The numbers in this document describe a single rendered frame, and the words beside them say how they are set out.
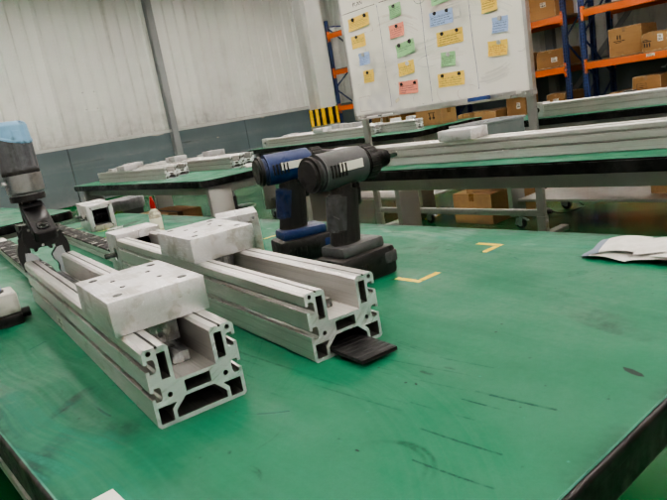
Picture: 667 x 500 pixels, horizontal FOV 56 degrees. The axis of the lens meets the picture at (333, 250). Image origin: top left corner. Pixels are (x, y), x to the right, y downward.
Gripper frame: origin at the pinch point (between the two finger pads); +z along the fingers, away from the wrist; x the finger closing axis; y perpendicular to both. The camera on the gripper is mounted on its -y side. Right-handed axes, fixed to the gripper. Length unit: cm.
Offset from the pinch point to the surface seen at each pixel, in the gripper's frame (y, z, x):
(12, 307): -21.9, -2.0, 10.3
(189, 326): -80, -6, -2
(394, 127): 286, -2, -335
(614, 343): -109, 1, -36
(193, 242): -54, -10, -14
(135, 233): -5.9, -7.3, -18.3
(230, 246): -54, -8, -20
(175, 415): -86, 1, 3
